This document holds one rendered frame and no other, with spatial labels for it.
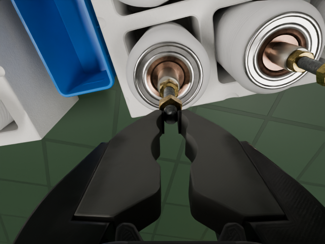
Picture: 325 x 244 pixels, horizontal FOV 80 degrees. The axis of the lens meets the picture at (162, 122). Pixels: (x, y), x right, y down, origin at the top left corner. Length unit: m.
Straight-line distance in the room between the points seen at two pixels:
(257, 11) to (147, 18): 0.13
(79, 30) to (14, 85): 0.18
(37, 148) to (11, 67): 0.35
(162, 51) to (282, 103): 0.43
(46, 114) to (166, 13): 0.28
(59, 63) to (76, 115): 0.18
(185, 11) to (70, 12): 0.28
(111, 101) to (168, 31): 0.34
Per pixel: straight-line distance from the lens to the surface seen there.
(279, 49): 0.23
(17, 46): 0.42
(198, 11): 0.28
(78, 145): 0.63
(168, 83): 0.18
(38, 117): 0.41
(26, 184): 0.83
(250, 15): 0.24
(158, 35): 0.21
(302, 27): 0.25
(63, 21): 0.50
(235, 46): 0.23
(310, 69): 0.20
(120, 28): 0.29
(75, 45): 0.50
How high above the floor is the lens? 0.46
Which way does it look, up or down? 60 degrees down
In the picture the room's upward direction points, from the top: 179 degrees counter-clockwise
